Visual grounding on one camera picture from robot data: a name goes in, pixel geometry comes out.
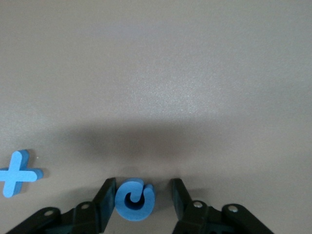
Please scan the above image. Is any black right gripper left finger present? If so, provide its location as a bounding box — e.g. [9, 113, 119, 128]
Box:
[7, 177, 117, 234]

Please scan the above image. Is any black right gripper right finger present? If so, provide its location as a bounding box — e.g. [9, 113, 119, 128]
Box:
[170, 178, 276, 234]

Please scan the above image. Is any blue foam letter e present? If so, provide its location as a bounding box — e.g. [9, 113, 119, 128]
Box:
[114, 179, 156, 222]

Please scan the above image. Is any blue foam letter x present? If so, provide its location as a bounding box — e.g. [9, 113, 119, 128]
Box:
[0, 150, 45, 198]

